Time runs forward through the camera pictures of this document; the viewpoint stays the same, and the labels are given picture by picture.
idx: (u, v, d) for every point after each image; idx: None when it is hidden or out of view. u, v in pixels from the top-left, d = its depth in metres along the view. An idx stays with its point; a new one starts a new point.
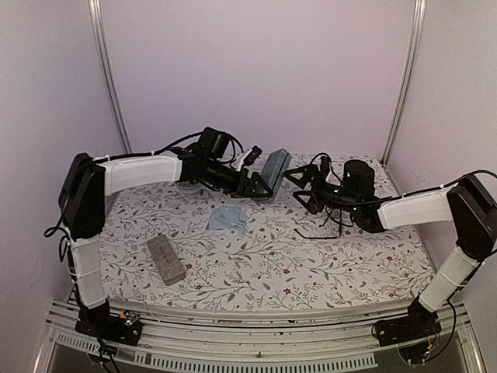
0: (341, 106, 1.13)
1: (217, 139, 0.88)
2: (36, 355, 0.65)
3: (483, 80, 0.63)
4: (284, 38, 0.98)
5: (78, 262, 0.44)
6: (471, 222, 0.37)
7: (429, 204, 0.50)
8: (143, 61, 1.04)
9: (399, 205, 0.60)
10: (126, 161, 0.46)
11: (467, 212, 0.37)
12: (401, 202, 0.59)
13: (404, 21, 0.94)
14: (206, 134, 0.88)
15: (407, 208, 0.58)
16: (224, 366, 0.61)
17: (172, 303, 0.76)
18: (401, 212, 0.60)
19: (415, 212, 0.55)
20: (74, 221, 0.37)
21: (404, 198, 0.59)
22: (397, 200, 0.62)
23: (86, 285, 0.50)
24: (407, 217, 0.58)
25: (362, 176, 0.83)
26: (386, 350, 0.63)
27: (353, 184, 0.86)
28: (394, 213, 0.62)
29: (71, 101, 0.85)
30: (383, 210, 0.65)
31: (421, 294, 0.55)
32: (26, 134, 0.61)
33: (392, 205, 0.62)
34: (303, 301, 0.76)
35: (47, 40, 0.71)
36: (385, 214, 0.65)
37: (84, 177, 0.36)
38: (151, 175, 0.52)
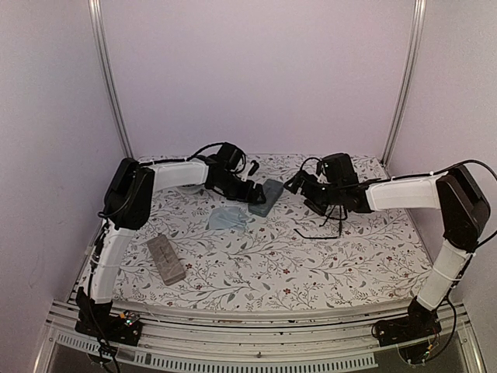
0: (341, 106, 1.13)
1: (234, 152, 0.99)
2: (36, 355, 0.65)
3: (483, 79, 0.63)
4: (284, 38, 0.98)
5: (109, 251, 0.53)
6: (457, 212, 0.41)
7: (416, 191, 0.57)
8: (143, 61, 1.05)
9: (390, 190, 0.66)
10: (167, 165, 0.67)
11: (456, 203, 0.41)
12: (388, 186, 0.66)
13: (404, 22, 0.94)
14: (225, 148, 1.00)
15: (395, 193, 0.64)
16: (224, 366, 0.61)
17: (172, 303, 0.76)
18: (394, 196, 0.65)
19: (402, 196, 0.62)
20: (127, 213, 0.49)
21: (393, 183, 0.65)
22: (386, 183, 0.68)
23: (103, 277, 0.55)
24: (394, 200, 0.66)
25: (338, 164, 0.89)
26: (386, 350, 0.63)
27: (332, 174, 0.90)
28: (379, 196, 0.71)
29: (71, 101, 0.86)
30: (371, 191, 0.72)
31: (421, 292, 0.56)
32: (26, 134, 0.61)
33: (381, 186, 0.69)
34: (303, 301, 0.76)
35: (47, 40, 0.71)
36: (372, 195, 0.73)
37: (138, 179, 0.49)
38: (185, 176, 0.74)
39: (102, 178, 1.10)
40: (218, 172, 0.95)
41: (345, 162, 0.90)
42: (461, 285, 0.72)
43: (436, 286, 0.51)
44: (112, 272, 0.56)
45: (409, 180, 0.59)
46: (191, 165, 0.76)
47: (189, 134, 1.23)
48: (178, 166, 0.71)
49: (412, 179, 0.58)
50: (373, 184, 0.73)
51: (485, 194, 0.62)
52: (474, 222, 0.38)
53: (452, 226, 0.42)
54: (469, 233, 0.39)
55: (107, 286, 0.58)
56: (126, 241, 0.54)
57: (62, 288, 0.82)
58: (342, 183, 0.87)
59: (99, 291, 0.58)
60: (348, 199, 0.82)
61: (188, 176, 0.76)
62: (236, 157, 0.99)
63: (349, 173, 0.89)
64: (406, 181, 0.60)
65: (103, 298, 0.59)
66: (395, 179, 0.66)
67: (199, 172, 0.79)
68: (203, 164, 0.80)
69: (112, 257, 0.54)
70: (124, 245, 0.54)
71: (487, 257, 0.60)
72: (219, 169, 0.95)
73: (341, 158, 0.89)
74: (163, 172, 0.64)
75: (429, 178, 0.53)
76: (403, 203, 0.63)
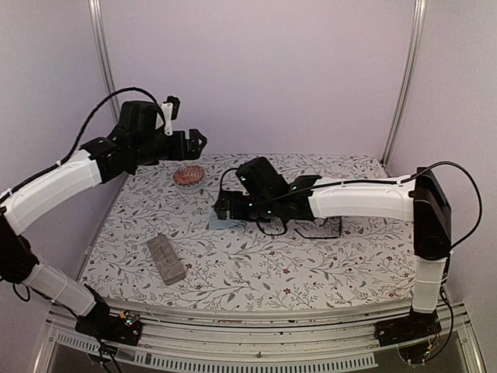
0: (341, 106, 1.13)
1: (139, 112, 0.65)
2: (36, 355, 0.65)
3: (483, 77, 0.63)
4: (283, 37, 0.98)
5: (36, 288, 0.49)
6: (433, 231, 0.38)
7: (380, 202, 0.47)
8: (142, 61, 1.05)
9: (342, 197, 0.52)
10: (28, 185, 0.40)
11: (435, 223, 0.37)
12: (339, 195, 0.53)
13: (404, 22, 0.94)
14: (126, 109, 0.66)
15: (350, 202, 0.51)
16: (224, 366, 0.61)
17: (172, 303, 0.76)
18: (345, 203, 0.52)
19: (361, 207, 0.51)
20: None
21: (346, 188, 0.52)
22: (335, 189, 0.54)
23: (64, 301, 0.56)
24: (344, 209, 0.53)
25: (255, 172, 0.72)
26: (386, 350, 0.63)
27: (253, 186, 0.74)
28: (328, 204, 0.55)
29: (71, 101, 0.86)
30: (316, 199, 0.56)
31: (414, 303, 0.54)
32: (26, 132, 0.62)
33: (328, 193, 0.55)
34: (303, 301, 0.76)
35: (46, 37, 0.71)
36: (318, 203, 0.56)
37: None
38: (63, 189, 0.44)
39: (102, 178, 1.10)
40: (123, 156, 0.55)
41: (263, 165, 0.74)
42: (461, 285, 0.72)
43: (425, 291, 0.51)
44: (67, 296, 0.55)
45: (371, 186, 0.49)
46: (64, 172, 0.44)
47: None
48: (57, 179, 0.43)
49: (372, 188, 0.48)
50: (316, 189, 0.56)
51: (484, 194, 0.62)
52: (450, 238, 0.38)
53: (423, 242, 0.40)
54: (443, 248, 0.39)
55: (82, 297, 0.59)
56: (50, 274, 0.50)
57: None
58: (272, 195, 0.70)
59: (77, 306, 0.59)
60: (284, 208, 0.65)
61: (66, 187, 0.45)
62: (148, 117, 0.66)
63: (274, 180, 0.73)
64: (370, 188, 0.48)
65: (89, 307, 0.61)
66: (345, 185, 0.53)
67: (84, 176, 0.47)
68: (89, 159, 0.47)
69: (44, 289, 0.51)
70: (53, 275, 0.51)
71: (487, 256, 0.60)
72: (144, 148, 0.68)
73: (248, 165, 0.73)
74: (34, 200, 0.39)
75: (397, 188, 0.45)
76: (357, 211, 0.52)
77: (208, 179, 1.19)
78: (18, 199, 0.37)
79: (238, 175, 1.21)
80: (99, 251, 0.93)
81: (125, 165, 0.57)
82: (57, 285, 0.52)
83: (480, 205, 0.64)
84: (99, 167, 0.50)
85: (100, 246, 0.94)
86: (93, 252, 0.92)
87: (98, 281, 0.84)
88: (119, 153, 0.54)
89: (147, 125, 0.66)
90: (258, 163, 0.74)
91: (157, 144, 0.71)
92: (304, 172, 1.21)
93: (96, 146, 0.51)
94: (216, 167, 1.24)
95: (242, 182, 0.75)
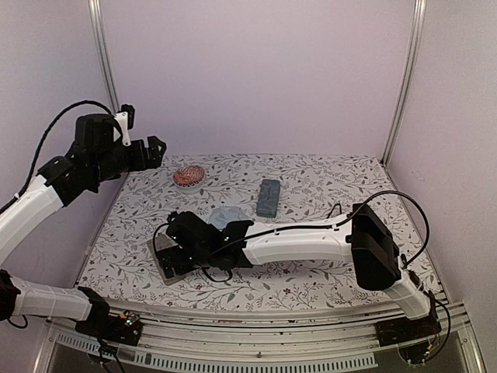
0: (341, 106, 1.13)
1: (96, 130, 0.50)
2: (36, 355, 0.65)
3: (482, 77, 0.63)
4: (283, 37, 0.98)
5: (32, 312, 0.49)
6: (376, 269, 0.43)
7: (318, 245, 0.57)
8: (142, 62, 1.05)
9: (278, 246, 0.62)
10: None
11: (375, 263, 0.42)
12: (273, 243, 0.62)
13: (404, 22, 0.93)
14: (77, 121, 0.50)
15: (283, 249, 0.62)
16: (224, 366, 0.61)
17: (172, 303, 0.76)
18: (279, 250, 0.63)
19: (293, 252, 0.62)
20: None
21: (279, 239, 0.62)
22: (271, 238, 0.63)
23: (64, 312, 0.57)
24: (276, 253, 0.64)
25: (185, 228, 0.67)
26: (386, 350, 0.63)
27: (186, 240, 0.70)
28: (262, 252, 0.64)
29: (71, 102, 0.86)
30: (251, 249, 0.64)
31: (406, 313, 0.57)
32: (26, 132, 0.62)
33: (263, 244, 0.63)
34: (303, 301, 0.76)
35: (46, 38, 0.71)
36: (252, 252, 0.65)
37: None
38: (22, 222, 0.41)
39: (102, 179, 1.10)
40: (83, 178, 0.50)
41: (189, 217, 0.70)
42: (461, 286, 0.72)
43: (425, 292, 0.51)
44: (63, 308, 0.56)
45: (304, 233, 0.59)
46: (23, 203, 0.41)
47: (188, 133, 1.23)
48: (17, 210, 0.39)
49: (302, 238, 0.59)
50: (250, 239, 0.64)
51: (484, 194, 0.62)
52: (393, 273, 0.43)
53: (370, 278, 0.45)
54: (387, 280, 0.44)
55: (78, 302, 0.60)
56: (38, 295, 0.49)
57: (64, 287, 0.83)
58: (207, 250, 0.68)
59: (74, 313, 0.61)
60: (220, 262, 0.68)
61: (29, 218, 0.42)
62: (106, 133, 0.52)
63: (205, 231, 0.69)
64: (302, 235, 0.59)
65: (87, 310, 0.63)
66: (278, 233, 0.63)
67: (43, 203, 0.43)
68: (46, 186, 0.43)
69: (38, 311, 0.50)
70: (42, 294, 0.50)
71: (487, 257, 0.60)
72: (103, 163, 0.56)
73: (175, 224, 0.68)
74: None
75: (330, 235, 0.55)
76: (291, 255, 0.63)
77: (208, 179, 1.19)
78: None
79: (238, 175, 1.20)
80: (99, 251, 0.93)
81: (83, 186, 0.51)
82: (49, 301, 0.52)
83: (479, 206, 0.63)
84: (59, 192, 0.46)
85: (100, 246, 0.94)
86: (93, 252, 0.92)
87: (98, 281, 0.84)
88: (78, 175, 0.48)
89: (106, 142, 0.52)
90: (187, 219, 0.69)
91: (117, 158, 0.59)
92: (304, 172, 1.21)
93: (53, 169, 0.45)
94: (216, 167, 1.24)
95: (175, 239, 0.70)
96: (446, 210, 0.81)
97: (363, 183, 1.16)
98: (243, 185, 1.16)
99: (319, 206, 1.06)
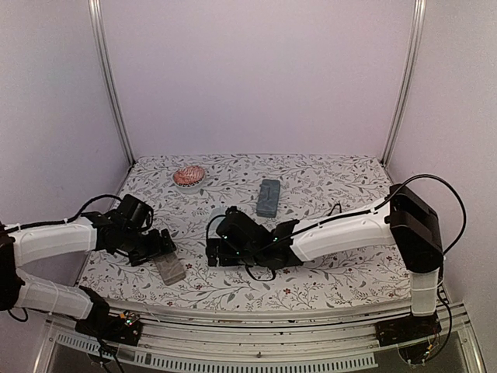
0: (341, 107, 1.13)
1: (138, 207, 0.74)
2: (36, 354, 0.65)
3: (482, 77, 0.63)
4: (283, 37, 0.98)
5: (31, 305, 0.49)
6: (421, 248, 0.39)
7: (361, 232, 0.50)
8: (142, 62, 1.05)
9: (321, 238, 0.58)
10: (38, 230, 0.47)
11: (418, 241, 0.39)
12: (318, 237, 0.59)
13: (404, 22, 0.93)
14: (126, 199, 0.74)
15: (328, 241, 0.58)
16: (224, 366, 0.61)
17: (172, 303, 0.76)
18: (324, 243, 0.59)
19: (339, 243, 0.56)
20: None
21: (322, 231, 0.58)
22: (314, 231, 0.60)
23: (64, 307, 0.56)
24: (323, 247, 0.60)
25: (234, 228, 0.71)
26: (387, 350, 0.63)
27: (236, 239, 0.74)
28: (310, 246, 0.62)
29: (71, 102, 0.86)
30: (298, 245, 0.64)
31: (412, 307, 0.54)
32: (26, 132, 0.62)
33: (308, 238, 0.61)
34: (303, 301, 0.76)
35: (45, 38, 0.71)
36: (299, 247, 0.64)
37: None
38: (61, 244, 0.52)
39: (102, 179, 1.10)
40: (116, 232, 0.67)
41: (239, 218, 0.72)
42: (461, 286, 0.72)
43: (423, 296, 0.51)
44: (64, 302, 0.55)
45: (344, 220, 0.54)
46: (70, 229, 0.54)
47: (188, 133, 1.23)
48: (57, 231, 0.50)
49: (345, 224, 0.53)
50: (296, 235, 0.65)
51: (484, 195, 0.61)
52: (440, 251, 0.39)
53: (415, 259, 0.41)
54: (436, 260, 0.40)
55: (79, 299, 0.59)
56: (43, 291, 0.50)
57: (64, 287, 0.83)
58: (256, 248, 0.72)
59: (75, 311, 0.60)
60: (270, 261, 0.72)
61: (58, 242, 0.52)
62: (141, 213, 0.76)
63: (256, 232, 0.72)
64: (341, 222, 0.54)
65: (87, 310, 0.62)
66: (321, 225, 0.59)
67: (80, 238, 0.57)
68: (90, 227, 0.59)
69: (38, 304, 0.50)
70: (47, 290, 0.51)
71: (487, 257, 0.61)
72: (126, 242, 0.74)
73: (228, 222, 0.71)
74: (35, 241, 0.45)
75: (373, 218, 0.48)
76: (339, 247, 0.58)
77: (208, 179, 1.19)
78: (29, 235, 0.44)
79: (238, 175, 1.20)
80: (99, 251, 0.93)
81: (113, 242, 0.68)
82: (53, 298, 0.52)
83: (479, 206, 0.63)
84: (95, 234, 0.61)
85: None
86: (93, 252, 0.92)
87: (98, 281, 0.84)
88: (113, 228, 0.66)
89: (138, 221, 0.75)
90: (237, 218, 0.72)
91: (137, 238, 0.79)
92: (304, 172, 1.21)
93: (98, 218, 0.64)
94: (216, 167, 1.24)
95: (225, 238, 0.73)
96: (446, 211, 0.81)
97: (363, 182, 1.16)
98: (243, 185, 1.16)
99: (319, 206, 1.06)
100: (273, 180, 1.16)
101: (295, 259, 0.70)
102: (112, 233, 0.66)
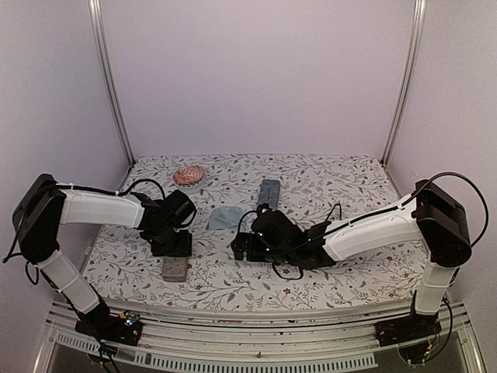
0: (341, 107, 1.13)
1: (185, 204, 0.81)
2: (36, 355, 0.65)
3: (483, 75, 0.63)
4: (284, 36, 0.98)
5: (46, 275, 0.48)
6: (448, 241, 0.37)
7: (390, 229, 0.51)
8: (142, 61, 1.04)
9: (351, 236, 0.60)
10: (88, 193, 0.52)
11: (446, 234, 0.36)
12: (349, 236, 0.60)
13: (404, 22, 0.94)
14: (178, 193, 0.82)
15: (359, 239, 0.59)
16: (224, 366, 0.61)
17: (172, 303, 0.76)
18: (355, 242, 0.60)
19: (370, 241, 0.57)
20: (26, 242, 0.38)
21: (353, 228, 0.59)
22: (345, 231, 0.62)
23: (71, 294, 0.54)
24: (356, 247, 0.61)
25: (274, 225, 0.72)
26: (387, 350, 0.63)
27: (271, 237, 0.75)
28: (342, 245, 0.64)
29: (71, 102, 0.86)
30: (331, 244, 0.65)
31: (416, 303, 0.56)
32: (26, 134, 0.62)
33: (339, 237, 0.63)
34: (303, 301, 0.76)
35: (46, 38, 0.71)
36: (331, 246, 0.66)
37: (43, 202, 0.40)
38: (106, 212, 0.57)
39: (102, 179, 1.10)
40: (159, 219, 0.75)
41: (279, 217, 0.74)
42: (462, 285, 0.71)
43: (429, 296, 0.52)
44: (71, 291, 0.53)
45: (373, 218, 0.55)
46: (116, 201, 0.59)
47: (189, 133, 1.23)
48: (105, 200, 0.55)
49: (373, 221, 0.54)
50: (328, 235, 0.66)
51: (484, 195, 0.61)
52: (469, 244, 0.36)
53: (443, 252, 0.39)
54: (464, 253, 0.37)
55: (88, 293, 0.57)
56: (63, 266, 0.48)
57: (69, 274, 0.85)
58: (290, 247, 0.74)
59: (80, 302, 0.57)
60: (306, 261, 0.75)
61: (105, 210, 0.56)
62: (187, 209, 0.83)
63: (292, 232, 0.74)
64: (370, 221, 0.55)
65: (92, 305, 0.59)
66: (352, 224, 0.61)
67: (123, 212, 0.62)
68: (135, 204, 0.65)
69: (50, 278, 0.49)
70: (67, 269, 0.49)
71: (487, 257, 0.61)
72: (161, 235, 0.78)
73: (265, 220, 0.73)
74: (84, 203, 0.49)
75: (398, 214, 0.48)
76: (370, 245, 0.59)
77: (208, 179, 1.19)
78: (78, 196, 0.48)
79: (238, 175, 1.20)
80: (99, 251, 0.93)
81: (155, 226, 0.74)
82: (67, 277, 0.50)
83: (481, 207, 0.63)
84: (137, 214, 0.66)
85: (100, 246, 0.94)
86: (93, 252, 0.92)
87: (98, 281, 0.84)
88: (158, 214, 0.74)
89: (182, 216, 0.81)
90: (276, 217, 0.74)
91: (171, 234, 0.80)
92: (304, 172, 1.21)
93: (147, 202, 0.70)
94: (216, 167, 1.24)
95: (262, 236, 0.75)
96: None
97: (363, 182, 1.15)
98: (243, 185, 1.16)
99: (319, 206, 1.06)
100: (273, 181, 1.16)
101: (328, 259, 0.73)
102: (155, 217, 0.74)
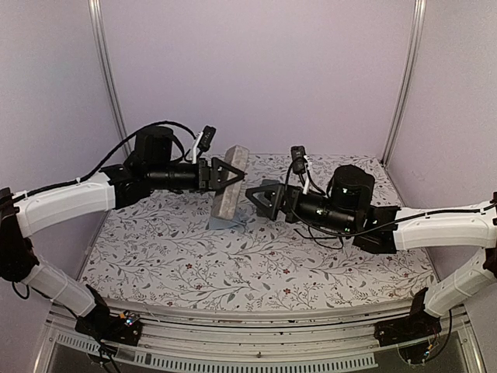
0: (341, 107, 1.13)
1: (160, 140, 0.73)
2: (36, 355, 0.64)
3: (483, 75, 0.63)
4: (285, 36, 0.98)
5: (38, 287, 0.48)
6: None
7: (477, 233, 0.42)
8: (142, 61, 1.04)
9: (429, 229, 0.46)
10: (44, 196, 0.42)
11: None
12: (428, 228, 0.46)
13: (404, 22, 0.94)
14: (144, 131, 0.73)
15: (439, 233, 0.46)
16: (224, 366, 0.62)
17: (172, 303, 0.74)
18: (429, 235, 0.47)
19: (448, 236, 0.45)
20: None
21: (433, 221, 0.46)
22: (421, 221, 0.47)
23: (66, 300, 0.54)
24: (425, 240, 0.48)
25: (363, 191, 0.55)
26: (386, 350, 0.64)
27: (342, 200, 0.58)
28: (411, 237, 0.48)
29: (71, 102, 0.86)
30: (403, 233, 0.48)
31: (427, 302, 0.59)
32: (26, 134, 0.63)
33: (414, 227, 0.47)
34: (303, 301, 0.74)
35: (46, 40, 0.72)
36: (404, 236, 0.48)
37: None
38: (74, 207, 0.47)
39: None
40: (137, 189, 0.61)
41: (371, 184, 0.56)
42: None
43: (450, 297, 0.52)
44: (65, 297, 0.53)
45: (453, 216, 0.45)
46: (82, 189, 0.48)
47: (189, 133, 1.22)
48: (66, 196, 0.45)
49: (459, 220, 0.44)
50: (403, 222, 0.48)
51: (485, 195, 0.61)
52: None
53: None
54: None
55: (84, 297, 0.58)
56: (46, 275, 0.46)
57: (70, 270, 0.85)
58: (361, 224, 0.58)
59: (75, 306, 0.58)
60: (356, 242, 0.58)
61: (78, 203, 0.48)
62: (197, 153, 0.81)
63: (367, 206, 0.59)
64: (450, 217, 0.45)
65: (88, 308, 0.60)
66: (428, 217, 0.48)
67: (96, 198, 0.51)
68: (104, 185, 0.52)
69: (43, 289, 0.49)
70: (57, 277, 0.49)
71: None
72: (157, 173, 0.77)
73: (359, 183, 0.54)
74: (39, 209, 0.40)
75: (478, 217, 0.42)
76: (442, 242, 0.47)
77: None
78: (33, 203, 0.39)
79: None
80: (99, 251, 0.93)
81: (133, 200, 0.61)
82: (57, 285, 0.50)
83: None
84: (116, 195, 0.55)
85: (100, 246, 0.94)
86: (93, 252, 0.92)
87: (98, 281, 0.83)
88: (133, 186, 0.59)
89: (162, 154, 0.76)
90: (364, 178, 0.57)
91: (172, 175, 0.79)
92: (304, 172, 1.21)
93: (117, 175, 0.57)
94: None
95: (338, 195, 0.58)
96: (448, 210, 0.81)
97: None
98: (243, 185, 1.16)
99: None
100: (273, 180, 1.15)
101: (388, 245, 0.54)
102: (132, 189, 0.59)
